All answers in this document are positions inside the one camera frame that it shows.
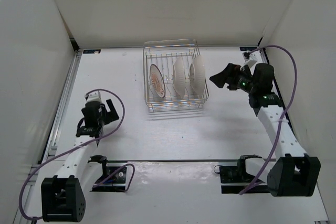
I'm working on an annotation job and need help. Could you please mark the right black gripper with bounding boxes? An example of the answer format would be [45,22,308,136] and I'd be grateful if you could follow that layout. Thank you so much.
[209,63,257,94]

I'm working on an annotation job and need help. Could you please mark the flower patterned plate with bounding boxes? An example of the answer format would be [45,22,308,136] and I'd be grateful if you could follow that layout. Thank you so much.
[190,55,205,96]

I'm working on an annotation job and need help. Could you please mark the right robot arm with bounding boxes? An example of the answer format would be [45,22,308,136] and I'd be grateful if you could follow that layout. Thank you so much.
[210,63,321,197]

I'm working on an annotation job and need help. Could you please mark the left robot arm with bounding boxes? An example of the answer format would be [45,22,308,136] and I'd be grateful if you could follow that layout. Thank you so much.
[41,98,119,222]

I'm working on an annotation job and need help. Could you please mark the right table label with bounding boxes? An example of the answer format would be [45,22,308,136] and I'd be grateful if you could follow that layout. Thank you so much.
[239,47,257,51]

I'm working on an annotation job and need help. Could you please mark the table label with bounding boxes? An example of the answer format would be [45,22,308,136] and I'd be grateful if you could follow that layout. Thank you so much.
[239,47,257,51]
[82,49,101,54]

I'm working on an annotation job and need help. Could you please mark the white middle plate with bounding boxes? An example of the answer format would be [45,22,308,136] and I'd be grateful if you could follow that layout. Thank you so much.
[173,57,185,99]

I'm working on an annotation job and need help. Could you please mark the orange patterned plate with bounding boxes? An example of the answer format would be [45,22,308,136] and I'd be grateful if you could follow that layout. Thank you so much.
[150,64,165,98]

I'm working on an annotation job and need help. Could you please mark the left table label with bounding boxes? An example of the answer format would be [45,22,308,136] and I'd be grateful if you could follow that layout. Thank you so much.
[82,49,101,54]

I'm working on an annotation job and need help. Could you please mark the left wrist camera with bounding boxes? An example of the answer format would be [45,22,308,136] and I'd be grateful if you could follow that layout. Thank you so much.
[85,91,102,103]

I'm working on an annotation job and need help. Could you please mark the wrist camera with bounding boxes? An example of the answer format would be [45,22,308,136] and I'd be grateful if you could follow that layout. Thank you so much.
[240,51,258,71]
[85,91,102,103]

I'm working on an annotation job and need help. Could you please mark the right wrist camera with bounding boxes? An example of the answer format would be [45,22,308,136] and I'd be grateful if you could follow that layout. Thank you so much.
[240,51,258,71]

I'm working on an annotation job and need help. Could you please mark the chrome wire dish rack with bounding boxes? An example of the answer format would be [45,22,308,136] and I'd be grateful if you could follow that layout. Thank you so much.
[143,39,209,112]

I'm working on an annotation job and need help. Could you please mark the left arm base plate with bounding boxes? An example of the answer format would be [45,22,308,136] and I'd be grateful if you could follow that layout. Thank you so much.
[91,163,128,193]

